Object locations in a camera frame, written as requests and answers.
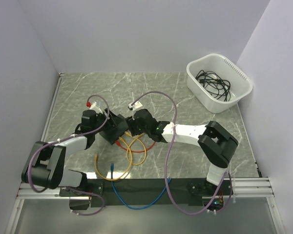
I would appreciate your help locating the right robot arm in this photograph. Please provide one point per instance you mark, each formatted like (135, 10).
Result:
(216, 142)

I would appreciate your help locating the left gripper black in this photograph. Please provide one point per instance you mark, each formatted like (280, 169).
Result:
(101, 115)

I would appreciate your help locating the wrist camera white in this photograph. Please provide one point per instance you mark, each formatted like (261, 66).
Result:
(135, 106)
(95, 107)

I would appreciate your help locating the white plastic basin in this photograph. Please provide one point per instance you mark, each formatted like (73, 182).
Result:
(217, 82)

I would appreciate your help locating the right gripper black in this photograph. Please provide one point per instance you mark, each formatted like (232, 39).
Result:
(132, 123)

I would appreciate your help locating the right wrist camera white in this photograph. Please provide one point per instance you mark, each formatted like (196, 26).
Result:
(135, 106)

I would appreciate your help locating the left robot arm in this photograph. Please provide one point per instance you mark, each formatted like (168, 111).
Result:
(45, 165)

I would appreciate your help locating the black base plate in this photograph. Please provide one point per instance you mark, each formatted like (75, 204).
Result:
(141, 192)

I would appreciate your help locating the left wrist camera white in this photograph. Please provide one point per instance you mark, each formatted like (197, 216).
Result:
(95, 107)

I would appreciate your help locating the black network switch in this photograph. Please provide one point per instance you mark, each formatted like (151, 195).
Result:
(112, 140)

